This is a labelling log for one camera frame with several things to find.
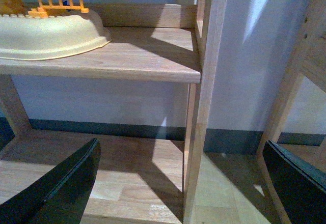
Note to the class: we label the left wooden shelf unit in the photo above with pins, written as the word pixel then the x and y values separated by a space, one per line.
pixel 138 180

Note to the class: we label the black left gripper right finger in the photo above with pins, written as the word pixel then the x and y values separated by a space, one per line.
pixel 299 185

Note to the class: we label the wooden shelf unit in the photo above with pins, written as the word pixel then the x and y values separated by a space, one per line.
pixel 307 60
pixel 138 180

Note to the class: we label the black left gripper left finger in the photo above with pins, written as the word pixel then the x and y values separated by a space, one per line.
pixel 61 195

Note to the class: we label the cream plastic toy base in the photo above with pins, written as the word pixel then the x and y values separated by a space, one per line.
pixel 33 39

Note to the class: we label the orange toy fence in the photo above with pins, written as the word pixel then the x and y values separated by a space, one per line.
pixel 55 8

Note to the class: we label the right wooden shelf unit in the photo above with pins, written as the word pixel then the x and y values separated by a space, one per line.
pixel 307 60

